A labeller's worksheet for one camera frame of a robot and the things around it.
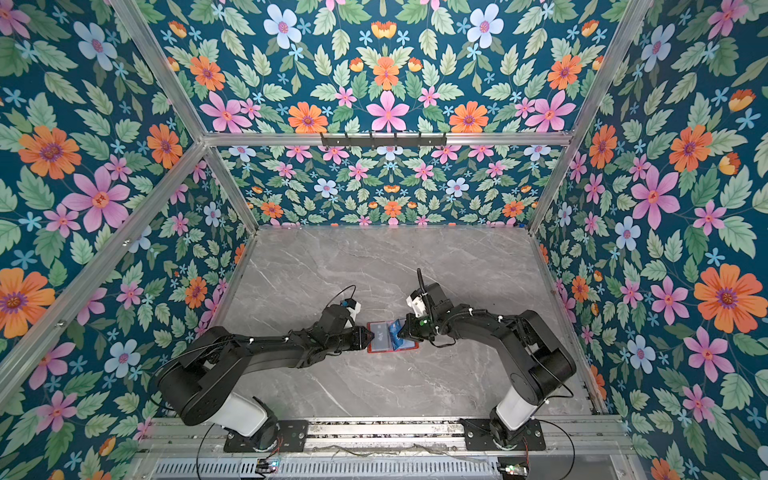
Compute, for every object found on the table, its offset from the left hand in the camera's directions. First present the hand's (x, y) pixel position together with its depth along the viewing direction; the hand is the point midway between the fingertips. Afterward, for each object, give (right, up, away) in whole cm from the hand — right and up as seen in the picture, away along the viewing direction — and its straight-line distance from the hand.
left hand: (377, 332), depth 88 cm
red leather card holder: (+1, -3, +2) cm, 4 cm away
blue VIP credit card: (+5, 0, +3) cm, 6 cm away
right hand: (+6, 0, 0) cm, 6 cm away
